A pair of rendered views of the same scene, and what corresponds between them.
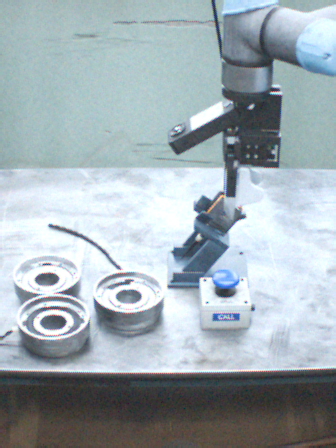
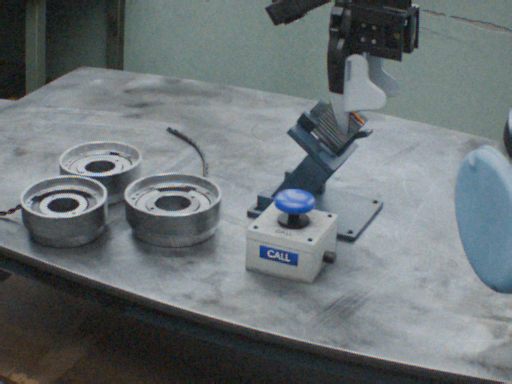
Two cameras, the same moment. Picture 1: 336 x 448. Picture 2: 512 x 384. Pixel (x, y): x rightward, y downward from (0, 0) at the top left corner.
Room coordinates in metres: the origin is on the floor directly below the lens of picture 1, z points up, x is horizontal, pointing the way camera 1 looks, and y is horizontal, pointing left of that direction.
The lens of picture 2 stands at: (0.31, -0.37, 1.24)
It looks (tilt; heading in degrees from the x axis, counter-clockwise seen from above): 25 degrees down; 25
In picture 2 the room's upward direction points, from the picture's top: 2 degrees clockwise
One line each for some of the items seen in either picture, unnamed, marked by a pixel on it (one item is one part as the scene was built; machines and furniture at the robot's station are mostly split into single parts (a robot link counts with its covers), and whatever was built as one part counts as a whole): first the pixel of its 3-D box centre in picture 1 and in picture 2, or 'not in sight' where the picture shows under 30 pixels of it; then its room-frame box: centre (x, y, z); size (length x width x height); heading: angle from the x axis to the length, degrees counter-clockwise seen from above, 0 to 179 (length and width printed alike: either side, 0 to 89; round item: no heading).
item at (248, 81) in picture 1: (247, 73); not in sight; (1.13, -0.11, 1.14); 0.08 x 0.08 x 0.05
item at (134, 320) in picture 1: (128, 301); (172, 210); (1.02, 0.06, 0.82); 0.10 x 0.10 x 0.04
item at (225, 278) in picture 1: (225, 288); (293, 217); (1.01, -0.08, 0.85); 0.04 x 0.04 x 0.05
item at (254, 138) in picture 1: (249, 124); (374, 1); (1.13, -0.12, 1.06); 0.09 x 0.08 x 0.12; 89
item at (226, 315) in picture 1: (228, 302); (297, 241); (1.01, -0.09, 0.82); 0.08 x 0.07 x 0.05; 92
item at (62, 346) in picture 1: (53, 326); (63, 211); (0.95, 0.16, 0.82); 0.10 x 0.10 x 0.04
